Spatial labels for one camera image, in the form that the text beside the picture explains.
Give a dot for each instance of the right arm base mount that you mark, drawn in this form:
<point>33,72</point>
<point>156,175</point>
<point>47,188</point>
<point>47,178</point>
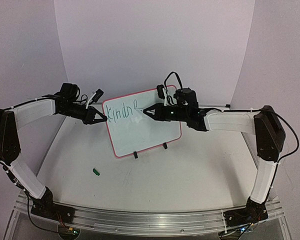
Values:
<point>252,213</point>

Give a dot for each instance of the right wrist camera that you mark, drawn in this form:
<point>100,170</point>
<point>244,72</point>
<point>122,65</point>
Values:
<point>163,93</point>

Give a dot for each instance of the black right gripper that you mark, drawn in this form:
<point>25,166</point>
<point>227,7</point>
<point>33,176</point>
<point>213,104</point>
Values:
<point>159,112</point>

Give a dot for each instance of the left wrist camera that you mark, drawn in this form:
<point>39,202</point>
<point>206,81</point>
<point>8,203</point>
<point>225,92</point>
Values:
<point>95,96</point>

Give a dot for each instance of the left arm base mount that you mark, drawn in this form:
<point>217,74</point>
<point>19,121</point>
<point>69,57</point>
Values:
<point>46,208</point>

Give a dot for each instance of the pink-framed whiteboard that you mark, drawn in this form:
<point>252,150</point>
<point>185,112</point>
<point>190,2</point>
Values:
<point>130,130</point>

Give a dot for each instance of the left whiteboard stand foot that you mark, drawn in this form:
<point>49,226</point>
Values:
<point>135,154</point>

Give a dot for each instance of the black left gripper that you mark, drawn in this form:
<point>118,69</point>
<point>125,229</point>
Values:
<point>89,118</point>

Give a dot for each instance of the aluminium front rail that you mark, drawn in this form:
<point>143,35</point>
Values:
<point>78,222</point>

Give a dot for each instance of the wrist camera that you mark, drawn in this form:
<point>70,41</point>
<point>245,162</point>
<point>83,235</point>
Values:
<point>163,93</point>
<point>95,96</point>

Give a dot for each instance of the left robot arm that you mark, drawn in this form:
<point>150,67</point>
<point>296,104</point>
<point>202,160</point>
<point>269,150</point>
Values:
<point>66,103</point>

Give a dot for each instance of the green marker cap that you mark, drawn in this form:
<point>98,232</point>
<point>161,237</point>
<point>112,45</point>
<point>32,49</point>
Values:
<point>95,172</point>

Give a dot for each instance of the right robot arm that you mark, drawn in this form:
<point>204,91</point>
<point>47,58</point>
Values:
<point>263,123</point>

